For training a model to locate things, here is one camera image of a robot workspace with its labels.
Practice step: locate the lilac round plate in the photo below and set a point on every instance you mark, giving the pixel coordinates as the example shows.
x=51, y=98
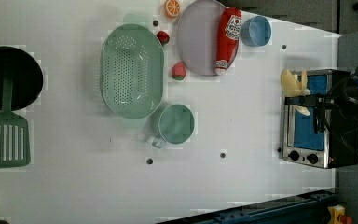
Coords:
x=197, y=36

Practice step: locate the pink plush strawberry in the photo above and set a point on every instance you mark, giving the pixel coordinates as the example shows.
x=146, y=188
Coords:
x=179, y=71

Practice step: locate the yellow plush peeled banana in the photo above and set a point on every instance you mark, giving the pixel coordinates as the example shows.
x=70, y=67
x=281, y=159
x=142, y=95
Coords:
x=294, y=85

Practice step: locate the black round pan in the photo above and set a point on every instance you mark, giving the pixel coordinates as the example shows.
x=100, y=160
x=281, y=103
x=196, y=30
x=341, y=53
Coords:
x=26, y=73

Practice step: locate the blue bowl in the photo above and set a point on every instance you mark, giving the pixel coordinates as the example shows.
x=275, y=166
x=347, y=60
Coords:
x=256, y=32

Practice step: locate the silver toaster oven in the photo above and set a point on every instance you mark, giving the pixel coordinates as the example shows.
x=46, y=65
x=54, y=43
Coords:
x=330, y=144

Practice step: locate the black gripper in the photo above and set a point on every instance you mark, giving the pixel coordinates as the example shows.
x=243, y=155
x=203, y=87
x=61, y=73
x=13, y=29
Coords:
x=343, y=96

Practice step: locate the yellow red toy object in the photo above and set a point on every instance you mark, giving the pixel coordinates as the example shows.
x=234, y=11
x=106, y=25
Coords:
x=338, y=215

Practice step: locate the green mug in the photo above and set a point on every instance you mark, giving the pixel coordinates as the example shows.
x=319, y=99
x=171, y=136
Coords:
x=172, y=124

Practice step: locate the green slotted spatula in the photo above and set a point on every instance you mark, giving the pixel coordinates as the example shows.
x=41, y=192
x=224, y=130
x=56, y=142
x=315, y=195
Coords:
x=14, y=132

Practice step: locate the red plush ketchup bottle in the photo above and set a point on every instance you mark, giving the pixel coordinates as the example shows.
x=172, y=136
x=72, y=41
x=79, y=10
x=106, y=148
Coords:
x=227, y=39

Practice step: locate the blue metal frame rail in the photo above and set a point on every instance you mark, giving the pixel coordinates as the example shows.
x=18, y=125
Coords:
x=307, y=208

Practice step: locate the orange slice toy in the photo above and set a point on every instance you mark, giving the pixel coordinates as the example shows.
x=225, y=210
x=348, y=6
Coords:
x=172, y=8

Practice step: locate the dark red plush strawberry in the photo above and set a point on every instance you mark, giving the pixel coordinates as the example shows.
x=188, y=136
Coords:
x=163, y=37

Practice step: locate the green perforated colander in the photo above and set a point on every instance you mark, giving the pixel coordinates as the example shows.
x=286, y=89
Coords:
x=132, y=66

